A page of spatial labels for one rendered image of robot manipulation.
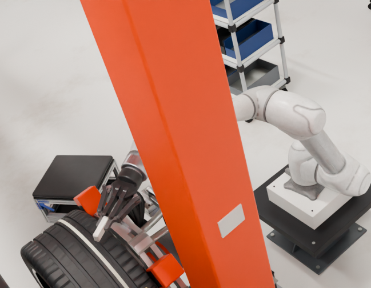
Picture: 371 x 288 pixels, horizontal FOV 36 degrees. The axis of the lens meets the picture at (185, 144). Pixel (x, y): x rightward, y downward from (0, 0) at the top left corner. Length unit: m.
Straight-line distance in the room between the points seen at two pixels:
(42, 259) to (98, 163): 1.66
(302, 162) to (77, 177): 1.37
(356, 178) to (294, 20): 2.59
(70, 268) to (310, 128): 0.94
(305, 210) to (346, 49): 1.99
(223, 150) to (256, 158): 2.45
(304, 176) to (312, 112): 0.69
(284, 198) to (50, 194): 1.35
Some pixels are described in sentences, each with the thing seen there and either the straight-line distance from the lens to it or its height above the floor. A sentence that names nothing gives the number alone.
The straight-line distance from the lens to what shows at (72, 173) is 3.40.
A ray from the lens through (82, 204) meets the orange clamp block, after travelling 1.93.
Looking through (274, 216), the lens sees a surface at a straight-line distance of 2.82.
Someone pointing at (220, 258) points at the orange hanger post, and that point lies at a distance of 1.30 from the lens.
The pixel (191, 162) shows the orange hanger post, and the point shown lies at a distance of 1.09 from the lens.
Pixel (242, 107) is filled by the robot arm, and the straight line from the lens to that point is 2.05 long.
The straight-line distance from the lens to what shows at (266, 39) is 3.73.
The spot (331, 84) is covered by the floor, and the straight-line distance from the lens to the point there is 4.09.
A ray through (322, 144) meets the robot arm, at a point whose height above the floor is 0.90.
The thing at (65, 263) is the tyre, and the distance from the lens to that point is 1.73.
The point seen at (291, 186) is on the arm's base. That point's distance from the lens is 2.79.
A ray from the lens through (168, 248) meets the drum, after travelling 1.99.
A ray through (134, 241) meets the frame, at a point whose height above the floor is 1.12.
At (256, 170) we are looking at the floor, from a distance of 3.51.
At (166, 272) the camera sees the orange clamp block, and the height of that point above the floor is 1.10.
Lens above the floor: 2.39
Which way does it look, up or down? 39 degrees down
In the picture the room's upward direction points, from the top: 17 degrees counter-clockwise
